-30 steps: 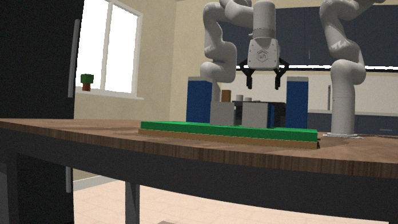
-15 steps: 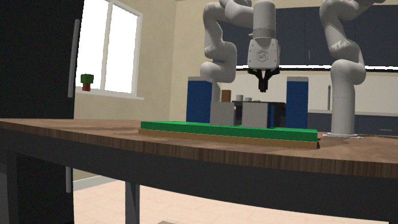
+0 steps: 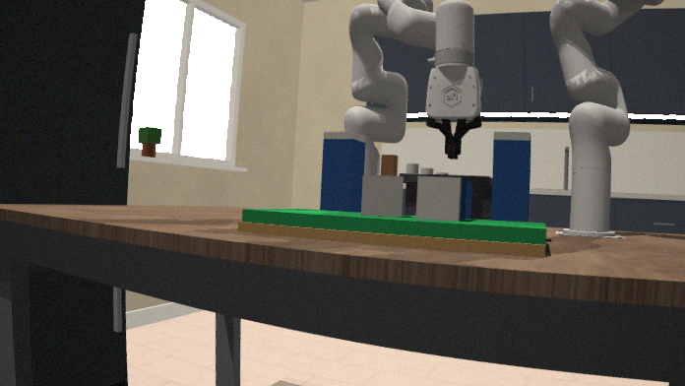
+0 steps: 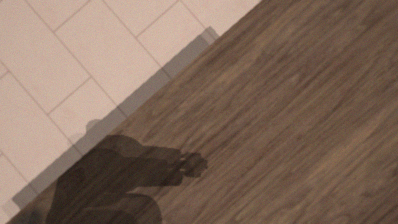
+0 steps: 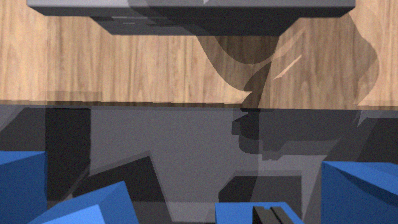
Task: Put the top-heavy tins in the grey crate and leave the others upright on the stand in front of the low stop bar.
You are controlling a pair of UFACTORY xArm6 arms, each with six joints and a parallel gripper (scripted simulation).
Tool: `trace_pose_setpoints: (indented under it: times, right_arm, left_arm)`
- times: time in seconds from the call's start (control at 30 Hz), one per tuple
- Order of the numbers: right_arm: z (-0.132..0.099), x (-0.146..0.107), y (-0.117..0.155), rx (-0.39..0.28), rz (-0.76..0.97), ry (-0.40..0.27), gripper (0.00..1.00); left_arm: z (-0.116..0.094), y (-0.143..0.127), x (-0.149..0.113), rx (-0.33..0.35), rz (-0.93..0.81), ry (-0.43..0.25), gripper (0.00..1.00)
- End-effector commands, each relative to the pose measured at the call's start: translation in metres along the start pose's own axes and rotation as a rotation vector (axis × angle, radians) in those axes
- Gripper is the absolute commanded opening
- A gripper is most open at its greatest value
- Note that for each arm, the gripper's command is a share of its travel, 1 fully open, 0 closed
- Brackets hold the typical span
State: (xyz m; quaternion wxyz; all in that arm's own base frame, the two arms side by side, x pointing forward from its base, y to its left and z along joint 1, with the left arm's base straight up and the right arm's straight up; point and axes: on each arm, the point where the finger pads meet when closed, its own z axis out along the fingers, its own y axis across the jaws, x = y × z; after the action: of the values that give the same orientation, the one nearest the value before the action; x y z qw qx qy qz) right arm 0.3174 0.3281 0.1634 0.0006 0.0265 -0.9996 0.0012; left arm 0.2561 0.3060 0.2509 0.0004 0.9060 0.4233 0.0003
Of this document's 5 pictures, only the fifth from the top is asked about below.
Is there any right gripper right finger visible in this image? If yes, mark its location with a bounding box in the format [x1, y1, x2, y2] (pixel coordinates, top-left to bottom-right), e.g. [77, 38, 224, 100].
[268, 206, 294, 224]

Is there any grey crate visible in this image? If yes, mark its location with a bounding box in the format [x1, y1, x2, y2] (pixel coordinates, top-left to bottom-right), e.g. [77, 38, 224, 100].
[27, 0, 356, 36]

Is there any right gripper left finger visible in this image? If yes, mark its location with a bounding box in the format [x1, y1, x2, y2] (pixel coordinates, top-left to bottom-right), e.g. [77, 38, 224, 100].
[252, 206, 277, 224]

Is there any tall dark blue block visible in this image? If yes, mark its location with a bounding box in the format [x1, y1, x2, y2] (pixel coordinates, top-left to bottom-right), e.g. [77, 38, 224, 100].
[0, 151, 48, 224]
[321, 161, 398, 224]
[28, 181, 139, 224]
[215, 202, 304, 224]

